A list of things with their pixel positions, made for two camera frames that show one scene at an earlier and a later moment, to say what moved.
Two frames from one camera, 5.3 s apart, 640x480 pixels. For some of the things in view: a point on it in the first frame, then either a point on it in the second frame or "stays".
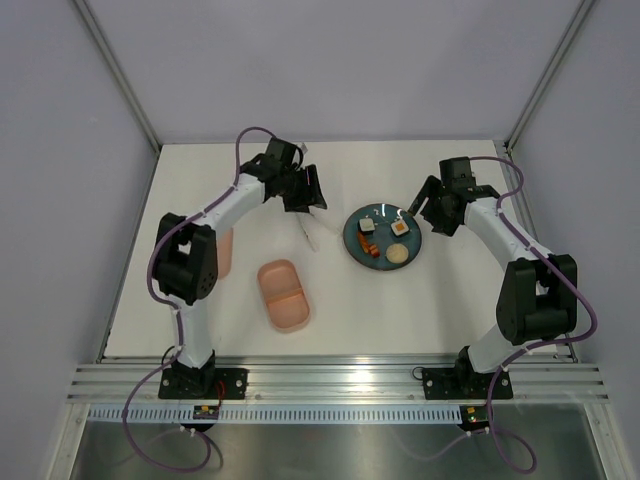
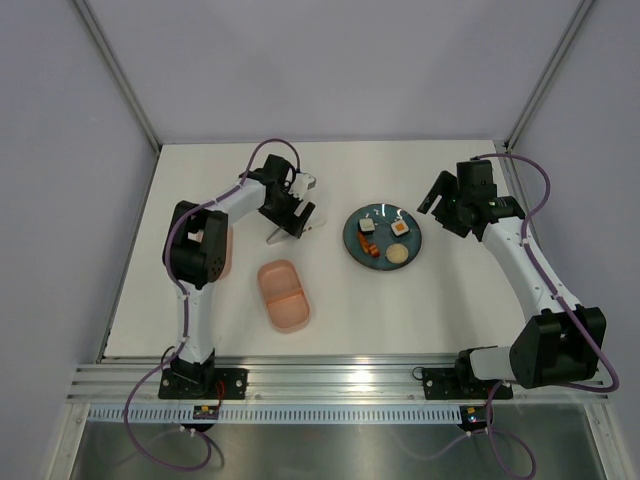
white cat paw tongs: [319, 232] → [280, 234]
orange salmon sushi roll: [399, 227] stays
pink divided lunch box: [284, 296] stays
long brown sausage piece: [363, 242] stays
